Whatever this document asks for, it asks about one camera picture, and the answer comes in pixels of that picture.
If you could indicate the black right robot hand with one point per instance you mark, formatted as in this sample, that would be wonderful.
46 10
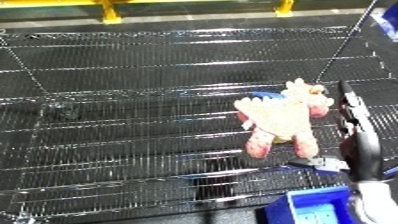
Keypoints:
366 153

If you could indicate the pink and cream soft toy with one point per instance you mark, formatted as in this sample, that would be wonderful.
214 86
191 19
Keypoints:
283 116

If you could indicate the pale right robot arm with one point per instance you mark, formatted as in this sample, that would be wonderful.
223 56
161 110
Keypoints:
376 203

